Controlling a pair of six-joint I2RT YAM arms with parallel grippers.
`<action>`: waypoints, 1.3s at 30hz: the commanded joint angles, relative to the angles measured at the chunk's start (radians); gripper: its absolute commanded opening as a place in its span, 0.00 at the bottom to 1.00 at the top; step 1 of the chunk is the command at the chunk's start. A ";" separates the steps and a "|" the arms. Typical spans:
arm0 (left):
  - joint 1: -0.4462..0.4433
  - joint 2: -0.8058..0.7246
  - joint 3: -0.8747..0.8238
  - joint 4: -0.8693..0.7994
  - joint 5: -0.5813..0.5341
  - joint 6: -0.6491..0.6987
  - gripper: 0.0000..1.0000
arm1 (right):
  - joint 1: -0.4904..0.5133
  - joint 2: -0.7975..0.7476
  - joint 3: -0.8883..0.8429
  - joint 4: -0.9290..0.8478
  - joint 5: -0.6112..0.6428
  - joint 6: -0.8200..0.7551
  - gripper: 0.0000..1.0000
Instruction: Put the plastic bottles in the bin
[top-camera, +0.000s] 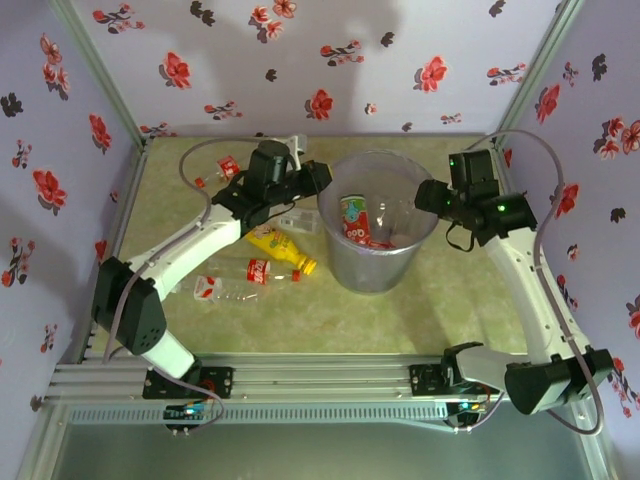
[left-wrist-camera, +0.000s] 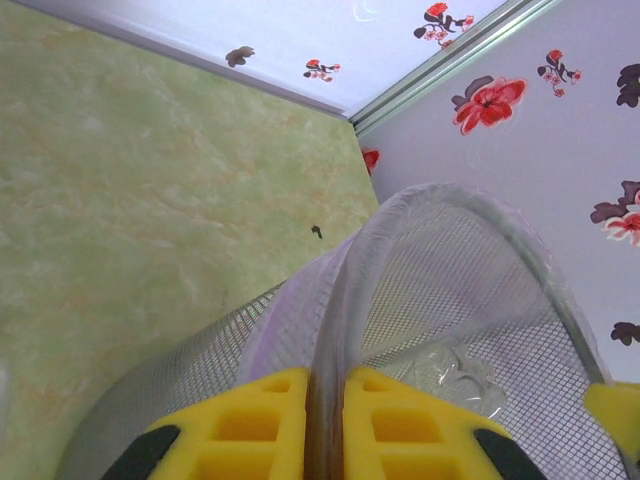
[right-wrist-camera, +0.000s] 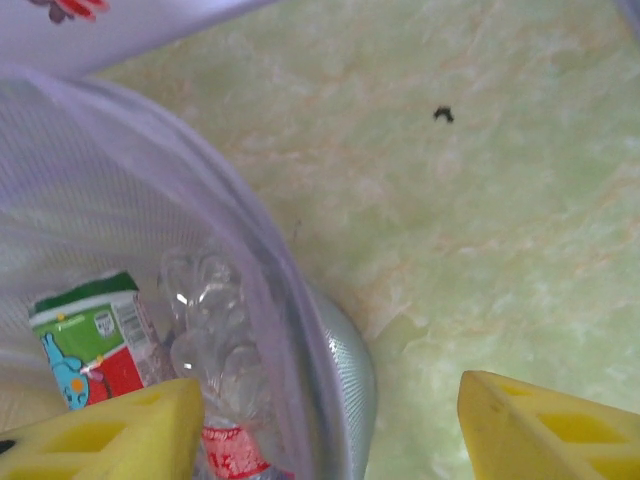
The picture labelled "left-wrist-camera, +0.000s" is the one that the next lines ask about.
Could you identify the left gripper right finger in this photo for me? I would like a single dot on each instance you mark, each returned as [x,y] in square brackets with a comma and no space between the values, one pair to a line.
[415,440]

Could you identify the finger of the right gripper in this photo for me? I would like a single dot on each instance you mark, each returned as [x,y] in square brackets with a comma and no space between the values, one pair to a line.
[620,415]

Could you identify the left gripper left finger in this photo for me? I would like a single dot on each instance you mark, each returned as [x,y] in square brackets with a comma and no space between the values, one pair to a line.
[240,435]

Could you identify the clear bottle red label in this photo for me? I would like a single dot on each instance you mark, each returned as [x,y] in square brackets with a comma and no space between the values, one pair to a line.
[450,380]

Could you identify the mesh bin with plastic liner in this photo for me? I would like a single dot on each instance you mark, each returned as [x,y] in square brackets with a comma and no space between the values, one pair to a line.
[450,280]

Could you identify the small black speck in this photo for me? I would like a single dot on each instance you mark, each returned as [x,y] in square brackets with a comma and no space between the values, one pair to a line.
[316,231]

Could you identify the aluminium corner post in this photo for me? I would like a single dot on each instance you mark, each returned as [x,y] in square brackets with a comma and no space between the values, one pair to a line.
[450,52]

